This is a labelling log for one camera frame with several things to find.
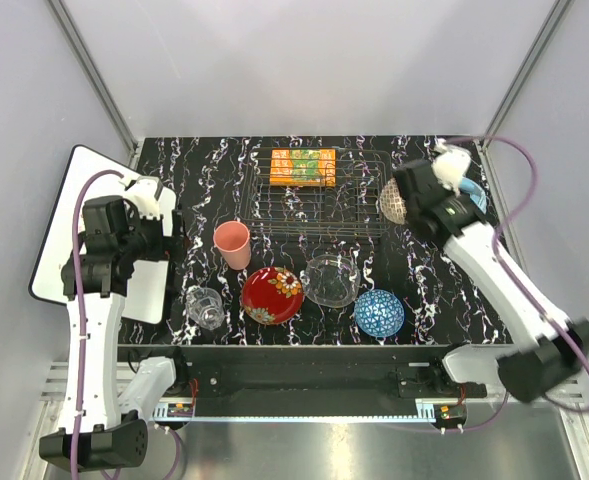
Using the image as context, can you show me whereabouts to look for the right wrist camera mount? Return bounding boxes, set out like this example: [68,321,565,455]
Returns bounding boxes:
[432,138,471,196]

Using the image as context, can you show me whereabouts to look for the pink plastic cup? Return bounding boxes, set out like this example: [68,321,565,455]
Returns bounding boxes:
[213,221,251,271]

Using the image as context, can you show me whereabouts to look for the red floral plate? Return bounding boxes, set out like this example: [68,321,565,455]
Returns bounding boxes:
[241,267,304,326]

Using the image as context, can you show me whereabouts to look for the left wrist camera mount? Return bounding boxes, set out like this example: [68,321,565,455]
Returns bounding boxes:
[120,176,163,220]

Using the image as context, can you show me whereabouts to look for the orange patterned box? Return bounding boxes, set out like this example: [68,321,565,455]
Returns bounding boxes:
[269,149,337,187]

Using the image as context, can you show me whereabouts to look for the clear glass cup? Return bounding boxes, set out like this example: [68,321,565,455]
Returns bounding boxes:
[186,287,225,330]

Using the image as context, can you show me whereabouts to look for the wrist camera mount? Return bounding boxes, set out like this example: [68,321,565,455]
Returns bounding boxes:
[120,176,163,220]
[432,138,471,196]

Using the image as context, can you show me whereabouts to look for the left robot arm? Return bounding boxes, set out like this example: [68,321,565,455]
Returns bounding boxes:
[39,196,190,478]

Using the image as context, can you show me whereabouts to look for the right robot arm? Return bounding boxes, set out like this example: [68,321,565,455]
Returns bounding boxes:
[379,160,589,403]

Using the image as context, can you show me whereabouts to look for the wire dish rack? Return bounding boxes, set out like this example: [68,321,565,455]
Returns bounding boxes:
[241,147,391,240]

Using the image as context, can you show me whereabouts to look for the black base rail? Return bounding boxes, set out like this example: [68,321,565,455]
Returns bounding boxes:
[117,345,505,423]

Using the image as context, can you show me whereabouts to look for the white board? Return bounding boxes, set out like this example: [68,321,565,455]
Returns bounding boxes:
[28,145,177,325]

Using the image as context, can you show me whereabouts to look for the blue triangle pattern bowl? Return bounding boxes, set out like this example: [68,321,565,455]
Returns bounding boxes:
[354,289,405,338]

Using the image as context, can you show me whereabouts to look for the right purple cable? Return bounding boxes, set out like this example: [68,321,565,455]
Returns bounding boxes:
[443,134,589,434]

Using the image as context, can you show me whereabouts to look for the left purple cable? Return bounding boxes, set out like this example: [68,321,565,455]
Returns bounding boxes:
[68,169,188,480]

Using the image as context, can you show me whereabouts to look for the clear glass bowl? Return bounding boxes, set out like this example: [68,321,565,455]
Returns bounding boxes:
[300,254,361,308]

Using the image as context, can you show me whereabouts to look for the light blue headphones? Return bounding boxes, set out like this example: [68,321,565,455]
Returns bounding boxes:
[460,177,487,213]

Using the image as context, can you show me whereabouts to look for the beige patterned bowl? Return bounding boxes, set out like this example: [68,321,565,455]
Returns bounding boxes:
[379,179,407,225]

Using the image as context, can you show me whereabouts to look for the purple cable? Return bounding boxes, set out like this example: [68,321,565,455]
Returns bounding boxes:
[68,169,188,480]
[443,134,589,434]

